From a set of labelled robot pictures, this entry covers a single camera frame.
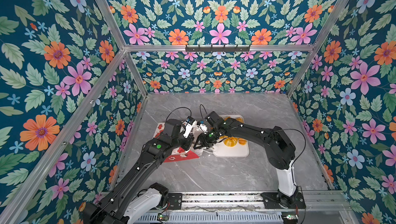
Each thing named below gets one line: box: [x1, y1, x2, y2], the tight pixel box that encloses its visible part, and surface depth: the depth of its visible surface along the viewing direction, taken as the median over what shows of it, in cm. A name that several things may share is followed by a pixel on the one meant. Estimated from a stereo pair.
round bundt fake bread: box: [223, 136, 238, 148], surface depth 92 cm
